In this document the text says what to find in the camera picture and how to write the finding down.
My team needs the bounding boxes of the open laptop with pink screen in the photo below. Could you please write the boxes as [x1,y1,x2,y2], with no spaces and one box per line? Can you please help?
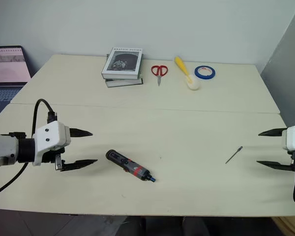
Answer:
[0,45,32,119]

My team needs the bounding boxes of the blue tape roll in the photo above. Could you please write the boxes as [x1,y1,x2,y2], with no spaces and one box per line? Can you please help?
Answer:
[194,65,216,81]

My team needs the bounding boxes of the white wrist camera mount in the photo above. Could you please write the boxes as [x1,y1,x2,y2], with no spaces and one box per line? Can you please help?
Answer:
[31,121,72,167]
[281,125,295,155]

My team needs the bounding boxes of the thin metal screwdriver bit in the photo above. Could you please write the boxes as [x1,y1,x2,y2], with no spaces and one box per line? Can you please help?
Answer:
[225,146,244,165]

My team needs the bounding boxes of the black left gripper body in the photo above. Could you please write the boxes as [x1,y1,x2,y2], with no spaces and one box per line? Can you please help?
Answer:
[40,146,66,172]

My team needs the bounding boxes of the red handled scissors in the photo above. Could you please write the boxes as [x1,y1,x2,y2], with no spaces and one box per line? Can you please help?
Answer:
[150,64,169,87]

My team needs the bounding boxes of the stack of grey books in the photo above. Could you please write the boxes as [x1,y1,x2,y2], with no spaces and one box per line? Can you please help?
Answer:
[105,52,144,89]

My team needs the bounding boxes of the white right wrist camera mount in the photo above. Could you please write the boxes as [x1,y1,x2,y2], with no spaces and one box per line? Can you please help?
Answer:
[281,125,295,155]

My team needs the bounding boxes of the yellow handled sponge brush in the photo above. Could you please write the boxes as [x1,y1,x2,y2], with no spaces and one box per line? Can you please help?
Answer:
[174,56,201,91]

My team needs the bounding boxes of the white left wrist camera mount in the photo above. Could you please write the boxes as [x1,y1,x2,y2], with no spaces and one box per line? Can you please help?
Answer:
[31,121,72,167]

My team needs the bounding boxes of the book with photo cover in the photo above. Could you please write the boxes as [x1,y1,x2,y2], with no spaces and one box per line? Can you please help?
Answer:
[101,47,144,80]

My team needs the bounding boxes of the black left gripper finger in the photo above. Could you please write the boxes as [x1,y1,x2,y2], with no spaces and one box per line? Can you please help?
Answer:
[69,127,93,139]
[59,159,98,172]

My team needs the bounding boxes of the tan object under table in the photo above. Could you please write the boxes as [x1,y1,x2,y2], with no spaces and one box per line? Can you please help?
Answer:
[272,216,295,236]

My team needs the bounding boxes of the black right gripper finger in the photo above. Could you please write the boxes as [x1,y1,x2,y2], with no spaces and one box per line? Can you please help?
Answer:
[256,160,295,172]
[258,127,288,138]

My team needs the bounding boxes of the grey red electric screwdriver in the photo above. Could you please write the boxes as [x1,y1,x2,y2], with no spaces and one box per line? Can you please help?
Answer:
[105,148,156,183]

